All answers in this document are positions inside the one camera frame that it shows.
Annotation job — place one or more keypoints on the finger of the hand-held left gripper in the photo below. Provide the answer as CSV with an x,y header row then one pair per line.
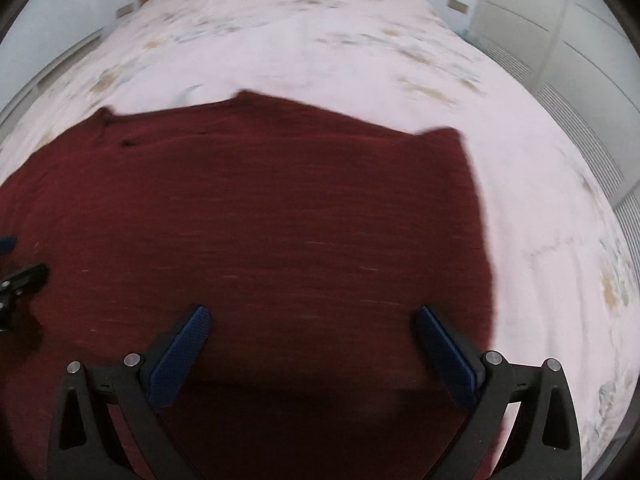
x,y
5,244
22,276

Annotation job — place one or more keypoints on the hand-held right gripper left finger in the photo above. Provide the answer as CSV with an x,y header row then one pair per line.
x,y
182,347

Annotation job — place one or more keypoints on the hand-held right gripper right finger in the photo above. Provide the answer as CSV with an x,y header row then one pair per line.
x,y
445,347

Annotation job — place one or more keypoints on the dark red towel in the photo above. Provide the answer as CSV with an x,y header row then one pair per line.
x,y
275,235

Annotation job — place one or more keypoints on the bed with floral sheet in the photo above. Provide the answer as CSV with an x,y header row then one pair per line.
x,y
350,55

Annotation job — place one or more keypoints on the white wardrobe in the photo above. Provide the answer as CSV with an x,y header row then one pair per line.
x,y
555,15

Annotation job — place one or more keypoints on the beige wall switch plate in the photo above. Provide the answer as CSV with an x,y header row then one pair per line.
x,y
125,10
457,5

